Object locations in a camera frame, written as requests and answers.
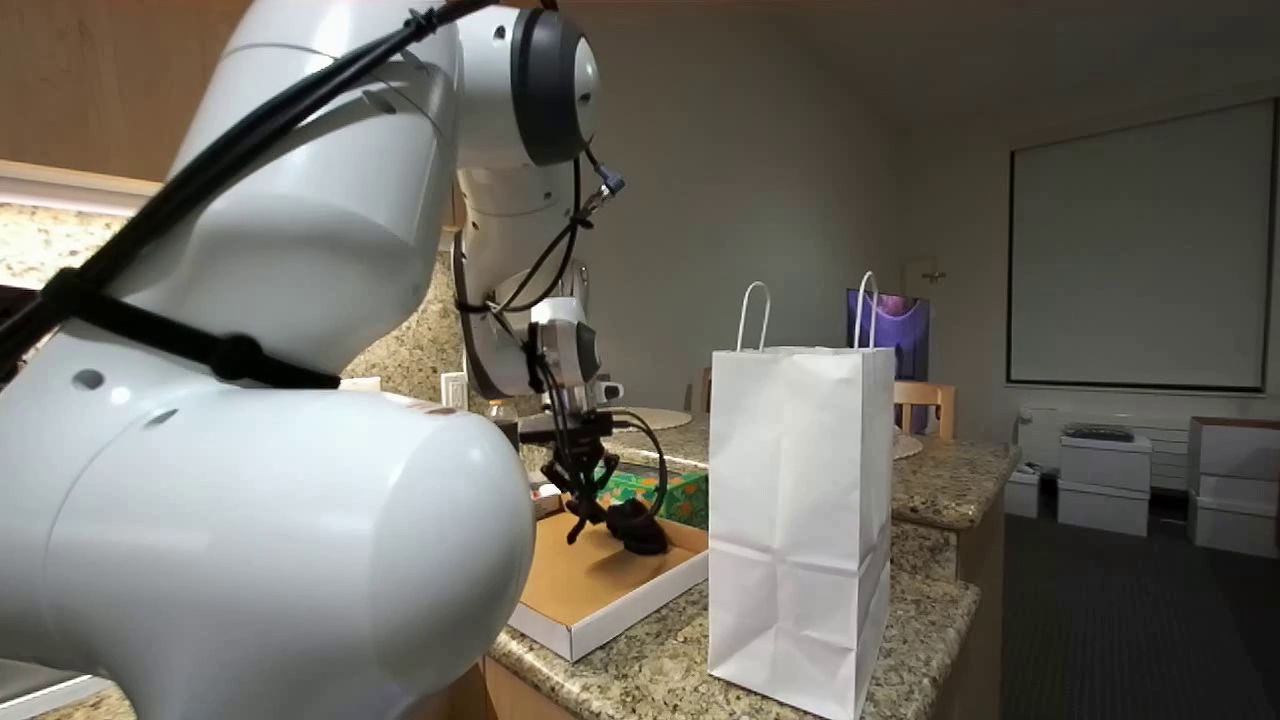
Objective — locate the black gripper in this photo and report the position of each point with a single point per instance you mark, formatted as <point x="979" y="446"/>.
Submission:
<point x="578" y="392"/>

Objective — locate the white projector screen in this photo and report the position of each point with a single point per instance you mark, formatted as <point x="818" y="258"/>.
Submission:
<point x="1143" y="258"/>

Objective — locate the black socks pile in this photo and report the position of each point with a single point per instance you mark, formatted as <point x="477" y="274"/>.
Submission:
<point x="636" y="529"/>

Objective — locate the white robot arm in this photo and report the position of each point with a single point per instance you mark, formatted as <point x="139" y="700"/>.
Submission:
<point x="258" y="455"/>

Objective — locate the green tissue box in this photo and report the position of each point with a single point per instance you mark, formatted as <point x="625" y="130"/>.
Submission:
<point x="675" y="494"/>

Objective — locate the wooden chair right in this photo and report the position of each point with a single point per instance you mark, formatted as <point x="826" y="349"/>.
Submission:
<point x="924" y="411"/>

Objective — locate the white storage boxes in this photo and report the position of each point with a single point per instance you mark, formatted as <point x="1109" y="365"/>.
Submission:
<point x="1214" y="469"/>

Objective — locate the white paper bag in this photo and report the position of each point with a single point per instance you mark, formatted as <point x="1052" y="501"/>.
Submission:
<point x="797" y="513"/>

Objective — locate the cardboard tray white rim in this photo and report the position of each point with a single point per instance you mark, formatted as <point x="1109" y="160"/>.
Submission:
<point x="587" y="591"/>

